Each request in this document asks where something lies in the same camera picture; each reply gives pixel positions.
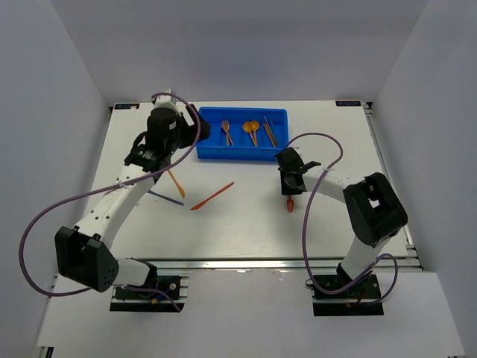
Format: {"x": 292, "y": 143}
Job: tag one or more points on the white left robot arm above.
{"x": 83, "y": 251}

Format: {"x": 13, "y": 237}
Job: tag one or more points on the table label sticker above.
{"x": 126, "y": 106}
{"x": 347, "y": 103}

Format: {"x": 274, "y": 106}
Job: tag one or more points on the orange fork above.
{"x": 225, "y": 127}
{"x": 230, "y": 136}

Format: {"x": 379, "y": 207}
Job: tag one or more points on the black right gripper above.
{"x": 286, "y": 191}

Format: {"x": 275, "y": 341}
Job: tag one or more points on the left table label sticker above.
{"x": 126, "y": 106}

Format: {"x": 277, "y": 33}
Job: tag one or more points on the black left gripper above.
{"x": 191, "y": 132}

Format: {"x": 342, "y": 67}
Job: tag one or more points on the red-orange fork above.
{"x": 290, "y": 204}

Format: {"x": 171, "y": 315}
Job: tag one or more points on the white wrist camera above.
{"x": 298, "y": 150}
{"x": 167, "y": 100}

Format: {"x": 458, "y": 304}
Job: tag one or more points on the red-orange plastic knife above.
{"x": 205, "y": 201}

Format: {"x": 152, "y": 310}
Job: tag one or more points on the orange plastic knife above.
{"x": 176, "y": 183}

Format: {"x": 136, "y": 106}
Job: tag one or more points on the orange spoon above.
{"x": 248, "y": 128}
{"x": 255, "y": 127}

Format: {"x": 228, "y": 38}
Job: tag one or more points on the right table label sticker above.
{"x": 347, "y": 103}

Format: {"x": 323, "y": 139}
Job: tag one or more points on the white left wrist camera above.
{"x": 167, "y": 100}

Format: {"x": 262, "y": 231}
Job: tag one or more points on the blue divided plastic bin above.
{"x": 215, "y": 146}

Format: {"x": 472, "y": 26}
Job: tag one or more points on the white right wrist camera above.
{"x": 298, "y": 150}

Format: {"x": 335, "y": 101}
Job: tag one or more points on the blue chopstick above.
{"x": 174, "y": 201}

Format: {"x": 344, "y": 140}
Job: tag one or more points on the grey-blue chopstick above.
{"x": 266, "y": 120}
{"x": 271, "y": 125}

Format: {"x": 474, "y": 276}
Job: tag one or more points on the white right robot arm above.
{"x": 375, "y": 212}

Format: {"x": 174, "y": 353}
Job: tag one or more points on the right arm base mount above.
{"x": 356, "y": 301}

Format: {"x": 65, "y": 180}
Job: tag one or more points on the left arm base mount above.
{"x": 166, "y": 295}

